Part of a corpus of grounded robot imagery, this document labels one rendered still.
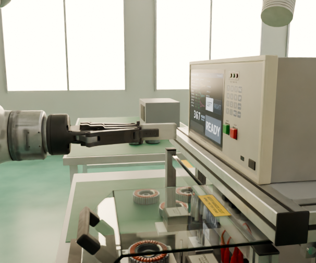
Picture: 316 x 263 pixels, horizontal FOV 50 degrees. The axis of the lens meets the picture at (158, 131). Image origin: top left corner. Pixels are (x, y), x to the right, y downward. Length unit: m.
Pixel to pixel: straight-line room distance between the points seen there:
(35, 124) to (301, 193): 0.44
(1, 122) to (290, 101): 0.47
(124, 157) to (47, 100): 3.28
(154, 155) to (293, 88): 1.76
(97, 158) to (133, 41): 3.35
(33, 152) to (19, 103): 4.85
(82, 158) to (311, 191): 1.81
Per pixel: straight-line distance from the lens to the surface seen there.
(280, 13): 1.93
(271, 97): 0.56
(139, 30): 5.39
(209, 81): 0.79
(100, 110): 5.35
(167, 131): 0.65
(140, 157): 2.26
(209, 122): 0.80
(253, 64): 0.59
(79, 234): 0.54
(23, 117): 0.63
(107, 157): 2.24
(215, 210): 0.60
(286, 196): 0.54
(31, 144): 0.62
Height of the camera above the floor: 1.30
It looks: 10 degrees down
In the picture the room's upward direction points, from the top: straight up
